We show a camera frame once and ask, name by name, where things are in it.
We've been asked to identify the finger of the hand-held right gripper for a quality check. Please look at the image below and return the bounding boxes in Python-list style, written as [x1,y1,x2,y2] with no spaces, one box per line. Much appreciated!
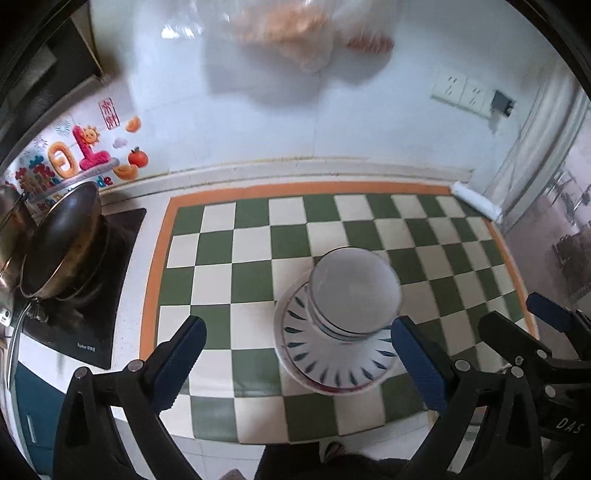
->
[526,292,591,334]
[478,311,554,367]

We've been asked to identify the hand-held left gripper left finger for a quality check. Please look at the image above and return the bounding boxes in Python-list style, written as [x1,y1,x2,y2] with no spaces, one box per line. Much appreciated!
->
[53,316,207,480]

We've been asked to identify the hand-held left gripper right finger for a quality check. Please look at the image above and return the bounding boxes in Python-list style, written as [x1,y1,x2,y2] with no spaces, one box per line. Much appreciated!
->
[392,316,543,480]

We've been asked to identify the white bowl blue flower print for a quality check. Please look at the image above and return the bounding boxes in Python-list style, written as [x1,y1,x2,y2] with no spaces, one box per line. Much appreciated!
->
[307,247,403,343]

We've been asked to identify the white plate blue leaf pattern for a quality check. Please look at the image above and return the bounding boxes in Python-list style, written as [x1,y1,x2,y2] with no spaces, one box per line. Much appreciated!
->
[274,281,400,393]

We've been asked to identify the black induction cooker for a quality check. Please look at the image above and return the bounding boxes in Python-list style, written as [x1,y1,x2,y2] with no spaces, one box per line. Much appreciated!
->
[22,208,147,371]

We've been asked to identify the green cream checkered mat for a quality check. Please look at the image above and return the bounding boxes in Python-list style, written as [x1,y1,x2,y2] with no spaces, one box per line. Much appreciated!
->
[139,181,541,445]

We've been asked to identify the rolled white cloth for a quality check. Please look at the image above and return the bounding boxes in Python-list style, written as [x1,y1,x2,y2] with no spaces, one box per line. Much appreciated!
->
[450,181,504,222]

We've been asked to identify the person's dark clothing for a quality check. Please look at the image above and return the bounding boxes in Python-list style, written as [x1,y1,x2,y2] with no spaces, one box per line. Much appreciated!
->
[256,440,404,480]

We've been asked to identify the blue cabinet door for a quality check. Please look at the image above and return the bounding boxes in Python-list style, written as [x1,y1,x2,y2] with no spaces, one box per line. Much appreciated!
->
[13,362,68,474]

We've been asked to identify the white curtain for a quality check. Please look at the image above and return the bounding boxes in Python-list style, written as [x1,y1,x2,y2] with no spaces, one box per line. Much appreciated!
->
[489,69,591,232]

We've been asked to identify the metal wok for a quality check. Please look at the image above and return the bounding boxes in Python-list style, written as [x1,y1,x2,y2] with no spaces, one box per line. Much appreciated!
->
[18,181,110,302]

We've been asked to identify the metal pot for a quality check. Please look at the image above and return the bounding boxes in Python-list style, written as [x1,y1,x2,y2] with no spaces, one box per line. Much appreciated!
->
[0,184,29,289]

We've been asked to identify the range hood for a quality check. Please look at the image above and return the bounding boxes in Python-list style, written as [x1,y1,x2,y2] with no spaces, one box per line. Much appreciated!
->
[0,0,105,158]

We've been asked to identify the hanging plastic bag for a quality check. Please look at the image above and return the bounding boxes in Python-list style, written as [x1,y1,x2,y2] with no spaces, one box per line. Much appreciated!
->
[159,0,397,77]

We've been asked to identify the black wall plug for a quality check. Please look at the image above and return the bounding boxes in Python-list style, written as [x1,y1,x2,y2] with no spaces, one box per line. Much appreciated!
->
[490,89,516,117]

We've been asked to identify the white wall socket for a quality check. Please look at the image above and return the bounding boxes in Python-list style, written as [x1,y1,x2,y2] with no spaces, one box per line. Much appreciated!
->
[462,78,491,116]
[431,65,468,106]

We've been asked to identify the colourful wall stickers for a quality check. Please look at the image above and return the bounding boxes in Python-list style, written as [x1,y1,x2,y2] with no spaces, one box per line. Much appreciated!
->
[14,97,151,210]

